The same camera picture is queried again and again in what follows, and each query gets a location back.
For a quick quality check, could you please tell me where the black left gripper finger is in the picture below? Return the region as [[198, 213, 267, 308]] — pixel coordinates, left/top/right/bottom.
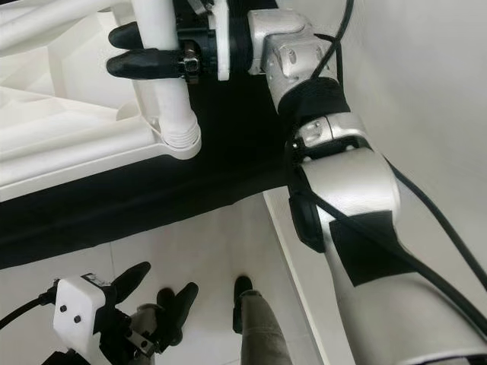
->
[[110, 261, 153, 294], [171, 281, 200, 347]]

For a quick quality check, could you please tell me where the grey left robot leg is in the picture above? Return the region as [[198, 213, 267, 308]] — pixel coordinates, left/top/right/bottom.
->
[[128, 303, 162, 358]]

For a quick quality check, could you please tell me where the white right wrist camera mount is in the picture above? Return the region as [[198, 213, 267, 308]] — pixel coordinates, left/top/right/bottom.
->
[[186, 0, 233, 81]]

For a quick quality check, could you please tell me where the white plastic children table top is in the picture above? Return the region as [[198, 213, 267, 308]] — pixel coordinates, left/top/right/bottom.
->
[[0, 0, 202, 202]]

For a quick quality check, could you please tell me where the white plastic table leg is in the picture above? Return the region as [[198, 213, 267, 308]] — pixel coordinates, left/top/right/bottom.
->
[[131, 0, 202, 149], [0, 0, 115, 31], [0, 4, 136, 56], [0, 125, 161, 183]]

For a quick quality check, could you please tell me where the black tablecloth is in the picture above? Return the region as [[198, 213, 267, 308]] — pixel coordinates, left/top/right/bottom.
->
[[0, 0, 305, 268]]

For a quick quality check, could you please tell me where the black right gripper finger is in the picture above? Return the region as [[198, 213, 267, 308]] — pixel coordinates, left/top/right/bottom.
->
[[109, 21, 161, 48], [105, 47, 191, 77]]

